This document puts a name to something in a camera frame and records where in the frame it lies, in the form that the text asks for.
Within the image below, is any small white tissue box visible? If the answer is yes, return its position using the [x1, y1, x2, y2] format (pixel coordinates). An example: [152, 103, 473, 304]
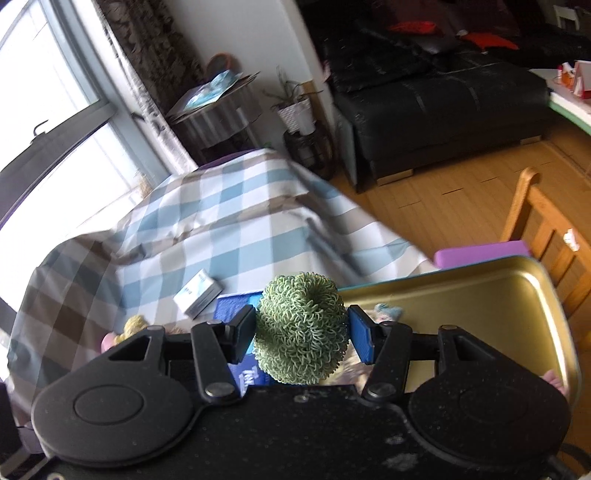
[173, 269, 222, 319]

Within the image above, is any yellow plush toy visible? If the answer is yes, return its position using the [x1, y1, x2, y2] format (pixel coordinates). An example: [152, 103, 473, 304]
[101, 315, 148, 353]

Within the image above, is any green chenille ball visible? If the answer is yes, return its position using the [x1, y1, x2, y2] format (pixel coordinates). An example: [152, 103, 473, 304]
[253, 272, 349, 385]

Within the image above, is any pink plush toy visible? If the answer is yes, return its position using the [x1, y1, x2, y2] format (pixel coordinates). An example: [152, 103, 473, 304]
[542, 370, 569, 397]

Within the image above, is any potpourri sachet bag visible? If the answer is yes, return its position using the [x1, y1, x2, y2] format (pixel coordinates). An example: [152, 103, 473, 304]
[321, 303, 404, 393]

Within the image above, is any blue Tempo tissue pack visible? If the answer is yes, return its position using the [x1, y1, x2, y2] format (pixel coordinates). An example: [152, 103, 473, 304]
[214, 292, 276, 396]

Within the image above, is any checkered blue beige tablecloth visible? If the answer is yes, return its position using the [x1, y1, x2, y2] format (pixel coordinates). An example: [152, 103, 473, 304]
[7, 150, 434, 418]

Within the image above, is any purple mat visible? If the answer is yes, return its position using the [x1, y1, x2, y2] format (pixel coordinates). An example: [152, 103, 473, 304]
[434, 240, 530, 269]

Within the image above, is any gold metal tin tray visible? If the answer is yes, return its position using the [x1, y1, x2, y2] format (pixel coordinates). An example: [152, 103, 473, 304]
[339, 256, 582, 406]

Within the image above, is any wooden chair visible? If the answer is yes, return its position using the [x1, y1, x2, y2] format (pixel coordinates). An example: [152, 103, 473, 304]
[501, 167, 590, 319]

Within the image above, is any dark wooden plant stand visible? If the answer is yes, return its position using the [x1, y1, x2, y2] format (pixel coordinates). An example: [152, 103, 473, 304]
[283, 125, 337, 180]

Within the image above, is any round side table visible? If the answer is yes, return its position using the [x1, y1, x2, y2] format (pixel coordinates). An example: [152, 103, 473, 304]
[166, 70, 263, 166]

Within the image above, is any white potted plant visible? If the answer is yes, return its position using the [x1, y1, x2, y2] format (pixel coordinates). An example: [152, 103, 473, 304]
[263, 66, 322, 136]

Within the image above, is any black leather sofa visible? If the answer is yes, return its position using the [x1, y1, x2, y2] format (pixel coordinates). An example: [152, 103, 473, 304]
[297, 1, 551, 190]

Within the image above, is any patterned curtain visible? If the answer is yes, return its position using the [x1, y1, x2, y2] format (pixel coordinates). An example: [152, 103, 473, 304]
[95, 1, 204, 175]

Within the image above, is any glass coffee table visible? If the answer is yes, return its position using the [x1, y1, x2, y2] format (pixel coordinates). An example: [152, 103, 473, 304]
[530, 62, 591, 134]

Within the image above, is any red cushion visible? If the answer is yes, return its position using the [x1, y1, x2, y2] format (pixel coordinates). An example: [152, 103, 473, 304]
[462, 32, 519, 51]

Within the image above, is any white box on table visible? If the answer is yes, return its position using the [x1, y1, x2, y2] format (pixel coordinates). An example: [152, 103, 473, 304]
[571, 61, 591, 100]

